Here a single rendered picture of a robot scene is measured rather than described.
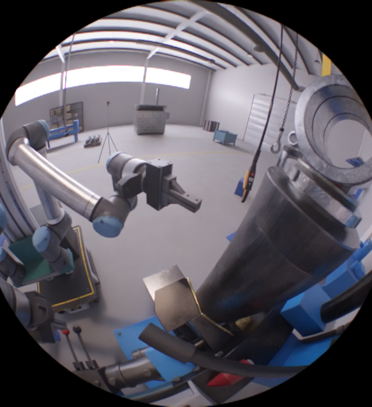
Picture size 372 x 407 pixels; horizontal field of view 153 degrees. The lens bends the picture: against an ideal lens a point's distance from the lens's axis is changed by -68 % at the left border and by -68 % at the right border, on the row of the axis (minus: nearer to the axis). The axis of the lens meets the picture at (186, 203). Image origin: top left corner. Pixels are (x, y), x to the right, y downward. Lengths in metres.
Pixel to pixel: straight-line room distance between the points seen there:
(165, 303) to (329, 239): 0.49
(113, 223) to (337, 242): 0.45
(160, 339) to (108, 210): 0.35
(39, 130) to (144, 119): 7.36
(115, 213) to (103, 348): 1.45
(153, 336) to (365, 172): 0.28
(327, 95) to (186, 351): 0.35
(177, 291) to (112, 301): 1.16
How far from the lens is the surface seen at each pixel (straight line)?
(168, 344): 0.17
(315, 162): 0.21
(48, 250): 0.97
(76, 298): 1.43
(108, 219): 0.41
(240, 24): 6.48
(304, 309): 0.54
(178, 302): 0.54
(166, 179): 0.33
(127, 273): 1.69
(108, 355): 1.66
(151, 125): 8.05
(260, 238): 0.20
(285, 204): 0.17
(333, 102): 0.28
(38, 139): 0.76
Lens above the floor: 1.53
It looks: 38 degrees down
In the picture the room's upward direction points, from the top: 10 degrees clockwise
